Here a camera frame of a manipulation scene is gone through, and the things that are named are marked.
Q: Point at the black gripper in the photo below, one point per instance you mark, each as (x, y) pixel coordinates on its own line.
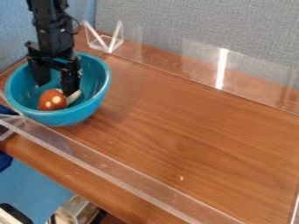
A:
(52, 53)

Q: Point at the brown white plush mushroom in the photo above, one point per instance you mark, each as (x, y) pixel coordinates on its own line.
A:
(54, 100)

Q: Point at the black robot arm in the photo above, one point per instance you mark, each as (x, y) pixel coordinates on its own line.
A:
(50, 8)

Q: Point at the blue bowl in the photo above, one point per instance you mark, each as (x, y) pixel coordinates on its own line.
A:
(23, 93)

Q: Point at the blue cloth object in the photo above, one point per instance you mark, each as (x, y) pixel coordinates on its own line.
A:
(6, 160)

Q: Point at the clear acrylic front barrier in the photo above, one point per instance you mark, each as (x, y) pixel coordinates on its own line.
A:
(131, 180)

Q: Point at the black white object below table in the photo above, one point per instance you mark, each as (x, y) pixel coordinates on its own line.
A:
(12, 216)

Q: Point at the clear acrylic corner bracket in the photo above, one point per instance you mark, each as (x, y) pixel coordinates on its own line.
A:
(100, 41)

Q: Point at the clear acrylic left bracket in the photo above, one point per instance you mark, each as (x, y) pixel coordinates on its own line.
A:
(12, 122)

